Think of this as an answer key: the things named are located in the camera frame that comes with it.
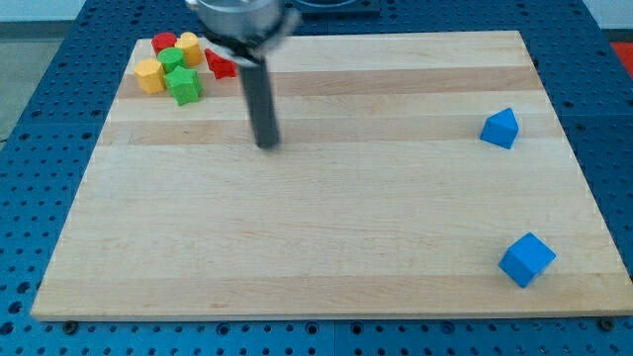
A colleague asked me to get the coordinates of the wooden board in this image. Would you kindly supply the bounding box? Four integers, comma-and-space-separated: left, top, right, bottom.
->
32, 31, 632, 321

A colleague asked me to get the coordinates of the blue cube block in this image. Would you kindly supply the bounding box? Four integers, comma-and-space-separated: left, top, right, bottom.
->
498, 232, 557, 288

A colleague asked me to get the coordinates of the red cylinder block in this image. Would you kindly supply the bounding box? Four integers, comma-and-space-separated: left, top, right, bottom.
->
151, 32, 177, 55

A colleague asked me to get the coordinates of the yellow cylinder block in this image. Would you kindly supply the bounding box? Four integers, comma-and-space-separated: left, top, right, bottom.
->
174, 32, 205, 67

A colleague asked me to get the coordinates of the green cylinder block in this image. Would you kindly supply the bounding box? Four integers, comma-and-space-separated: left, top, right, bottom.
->
157, 46, 187, 73

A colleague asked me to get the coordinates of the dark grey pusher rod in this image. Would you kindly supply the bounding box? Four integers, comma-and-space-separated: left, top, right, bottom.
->
238, 58, 280, 149

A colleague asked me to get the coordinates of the blue triangle block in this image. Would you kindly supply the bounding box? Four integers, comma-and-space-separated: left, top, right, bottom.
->
480, 108, 519, 149

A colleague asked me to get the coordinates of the green star block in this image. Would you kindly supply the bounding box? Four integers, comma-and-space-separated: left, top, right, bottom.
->
165, 66, 203, 106

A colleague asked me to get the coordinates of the yellow hexagon block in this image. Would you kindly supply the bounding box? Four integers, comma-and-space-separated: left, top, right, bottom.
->
134, 58, 166, 94

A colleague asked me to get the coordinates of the red star block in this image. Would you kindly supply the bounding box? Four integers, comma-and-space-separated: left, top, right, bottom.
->
204, 48, 237, 80

